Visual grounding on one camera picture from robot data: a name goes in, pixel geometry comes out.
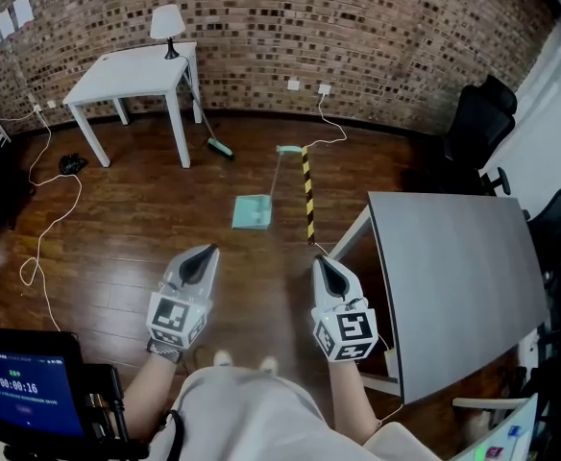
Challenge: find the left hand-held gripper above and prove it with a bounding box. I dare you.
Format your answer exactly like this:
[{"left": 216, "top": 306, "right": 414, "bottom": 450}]
[{"left": 145, "top": 243, "right": 221, "bottom": 352}]

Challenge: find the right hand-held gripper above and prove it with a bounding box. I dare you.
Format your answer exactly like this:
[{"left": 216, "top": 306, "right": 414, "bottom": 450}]
[{"left": 310, "top": 254, "right": 378, "bottom": 365}]

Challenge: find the green long-handled dustpan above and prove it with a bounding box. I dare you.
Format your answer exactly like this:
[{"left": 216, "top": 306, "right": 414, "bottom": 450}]
[{"left": 231, "top": 144, "right": 306, "bottom": 232}]

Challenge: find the person's left forearm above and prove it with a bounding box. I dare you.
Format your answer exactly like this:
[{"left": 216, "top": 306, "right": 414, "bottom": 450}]
[{"left": 122, "top": 351, "right": 185, "bottom": 426}]

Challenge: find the person's right forearm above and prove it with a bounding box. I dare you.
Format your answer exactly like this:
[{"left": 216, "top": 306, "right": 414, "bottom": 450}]
[{"left": 328, "top": 357, "right": 382, "bottom": 444}]

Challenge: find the yellow black striped floor tape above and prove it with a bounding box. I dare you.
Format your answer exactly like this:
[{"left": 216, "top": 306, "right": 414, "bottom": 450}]
[{"left": 301, "top": 145, "right": 317, "bottom": 247}]

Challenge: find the grey desk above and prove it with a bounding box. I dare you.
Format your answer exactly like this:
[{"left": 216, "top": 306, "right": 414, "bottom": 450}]
[{"left": 330, "top": 190, "right": 549, "bottom": 406}]

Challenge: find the green broom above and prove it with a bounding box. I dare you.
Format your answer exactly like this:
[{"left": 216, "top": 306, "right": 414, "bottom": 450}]
[{"left": 179, "top": 55, "right": 236, "bottom": 161}]

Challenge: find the person's beige top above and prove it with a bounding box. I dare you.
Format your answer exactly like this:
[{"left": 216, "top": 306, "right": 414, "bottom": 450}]
[{"left": 148, "top": 365, "right": 443, "bottom": 461}]

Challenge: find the black crumpled bag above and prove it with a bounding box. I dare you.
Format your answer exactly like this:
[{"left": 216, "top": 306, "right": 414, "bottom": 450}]
[{"left": 58, "top": 152, "right": 88, "bottom": 175}]

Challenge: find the black tablet with blue screen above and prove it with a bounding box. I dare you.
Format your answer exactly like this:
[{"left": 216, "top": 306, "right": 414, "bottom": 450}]
[{"left": 0, "top": 325, "right": 87, "bottom": 444}]

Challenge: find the white square table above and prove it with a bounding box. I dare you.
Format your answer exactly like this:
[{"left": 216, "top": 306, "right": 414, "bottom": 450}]
[{"left": 62, "top": 40, "right": 204, "bottom": 170}]

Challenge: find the white side desk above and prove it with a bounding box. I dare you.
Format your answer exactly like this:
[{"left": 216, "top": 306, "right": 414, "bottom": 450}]
[{"left": 460, "top": 394, "right": 541, "bottom": 461}]

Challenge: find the white shade table lamp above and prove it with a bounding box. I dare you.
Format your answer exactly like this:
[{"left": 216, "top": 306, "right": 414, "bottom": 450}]
[{"left": 149, "top": 3, "right": 187, "bottom": 61}]

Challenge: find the black white wrist strap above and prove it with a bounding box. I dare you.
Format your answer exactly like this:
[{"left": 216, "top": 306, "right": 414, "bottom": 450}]
[{"left": 145, "top": 338, "right": 184, "bottom": 364}]

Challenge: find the black tablet mount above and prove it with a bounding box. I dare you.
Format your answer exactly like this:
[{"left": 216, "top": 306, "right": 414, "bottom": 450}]
[{"left": 1, "top": 362, "right": 150, "bottom": 461}]

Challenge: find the long looped white cable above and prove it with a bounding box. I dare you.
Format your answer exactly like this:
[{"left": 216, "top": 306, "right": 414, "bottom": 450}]
[{"left": 0, "top": 106, "right": 85, "bottom": 333}]

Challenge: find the thin white power cable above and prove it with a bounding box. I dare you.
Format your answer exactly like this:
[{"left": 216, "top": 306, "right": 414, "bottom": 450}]
[{"left": 308, "top": 93, "right": 406, "bottom": 425}]

